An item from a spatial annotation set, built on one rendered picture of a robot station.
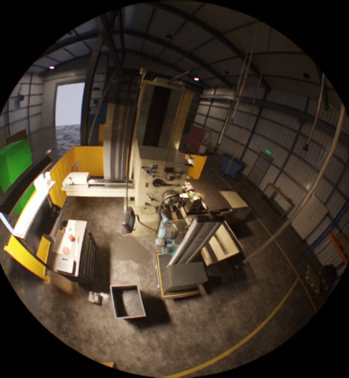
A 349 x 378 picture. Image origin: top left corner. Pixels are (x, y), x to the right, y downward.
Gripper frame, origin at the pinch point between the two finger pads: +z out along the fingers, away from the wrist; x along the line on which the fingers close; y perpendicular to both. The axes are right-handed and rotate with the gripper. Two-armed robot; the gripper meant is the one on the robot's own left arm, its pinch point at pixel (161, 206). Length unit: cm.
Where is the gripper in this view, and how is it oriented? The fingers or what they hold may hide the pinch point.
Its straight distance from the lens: 196.5
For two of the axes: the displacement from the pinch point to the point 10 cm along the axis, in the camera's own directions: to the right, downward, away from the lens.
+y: -1.1, 7.9, 6.1
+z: -3.0, -6.1, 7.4
